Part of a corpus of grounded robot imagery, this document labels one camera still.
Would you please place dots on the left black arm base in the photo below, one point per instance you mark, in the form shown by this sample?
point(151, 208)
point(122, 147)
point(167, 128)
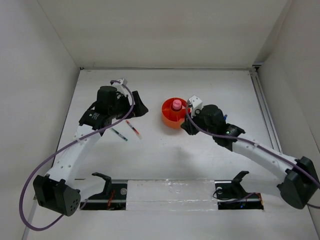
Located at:
point(113, 197)

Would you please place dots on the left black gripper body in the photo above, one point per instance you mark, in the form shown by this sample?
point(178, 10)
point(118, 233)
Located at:
point(122, 105)

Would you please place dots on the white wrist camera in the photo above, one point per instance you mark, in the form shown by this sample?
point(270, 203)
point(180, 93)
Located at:
point(195, 104)
point(119, 84)

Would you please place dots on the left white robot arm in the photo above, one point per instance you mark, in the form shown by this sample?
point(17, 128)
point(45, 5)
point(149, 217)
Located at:
point(58, 190)

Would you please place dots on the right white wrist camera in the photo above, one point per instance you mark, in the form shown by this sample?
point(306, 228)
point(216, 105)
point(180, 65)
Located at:
point(195, 104)

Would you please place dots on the pink capped glue bottle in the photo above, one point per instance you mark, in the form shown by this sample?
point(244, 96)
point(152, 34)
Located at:
point(176, 105)

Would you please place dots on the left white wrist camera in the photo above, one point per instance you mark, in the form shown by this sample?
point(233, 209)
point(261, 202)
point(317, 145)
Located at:
point(119, 84)

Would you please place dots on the orange capped red pen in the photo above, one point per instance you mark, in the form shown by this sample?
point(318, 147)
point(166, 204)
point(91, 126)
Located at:
point(134, 129)

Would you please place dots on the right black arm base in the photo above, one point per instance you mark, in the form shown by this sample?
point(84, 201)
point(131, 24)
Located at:
point(230, 195)

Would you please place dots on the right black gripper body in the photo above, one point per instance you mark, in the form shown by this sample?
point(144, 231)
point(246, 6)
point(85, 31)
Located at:
point(199, 120)

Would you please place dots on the green pen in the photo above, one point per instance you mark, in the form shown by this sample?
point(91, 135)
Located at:
point(119, 134)

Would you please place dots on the orange round divided container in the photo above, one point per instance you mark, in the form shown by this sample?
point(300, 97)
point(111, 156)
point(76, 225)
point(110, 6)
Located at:
point(173, 119)

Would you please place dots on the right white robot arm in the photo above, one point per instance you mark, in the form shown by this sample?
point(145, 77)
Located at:
point(296, 179)

